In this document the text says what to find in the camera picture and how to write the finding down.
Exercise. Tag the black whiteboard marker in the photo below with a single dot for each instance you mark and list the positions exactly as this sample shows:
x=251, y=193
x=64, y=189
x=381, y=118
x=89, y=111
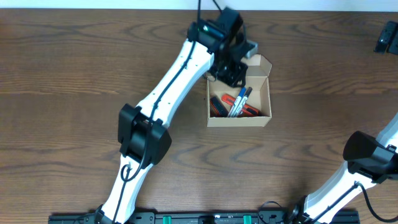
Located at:
x=243, y=102

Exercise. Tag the black mounting rail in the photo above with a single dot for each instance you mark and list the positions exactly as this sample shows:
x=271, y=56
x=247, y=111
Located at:
x=265, y=216

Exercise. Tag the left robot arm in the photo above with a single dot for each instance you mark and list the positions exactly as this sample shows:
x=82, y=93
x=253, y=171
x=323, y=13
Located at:
x=216, y=47

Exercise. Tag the red utility knife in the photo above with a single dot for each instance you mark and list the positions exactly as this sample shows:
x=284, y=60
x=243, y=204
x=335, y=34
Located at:
x=247, y=110

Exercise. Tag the cardboard box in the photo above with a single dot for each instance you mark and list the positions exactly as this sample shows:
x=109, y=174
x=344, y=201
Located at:
x=257, y=77

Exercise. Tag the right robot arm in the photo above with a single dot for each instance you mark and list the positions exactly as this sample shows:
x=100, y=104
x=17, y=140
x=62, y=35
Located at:
x=368, y=161

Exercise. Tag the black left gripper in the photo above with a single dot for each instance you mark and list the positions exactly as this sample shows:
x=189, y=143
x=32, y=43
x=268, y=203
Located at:
x=233, y=72

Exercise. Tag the blue whiteboard marker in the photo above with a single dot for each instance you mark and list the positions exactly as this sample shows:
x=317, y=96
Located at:
x=236, y=102

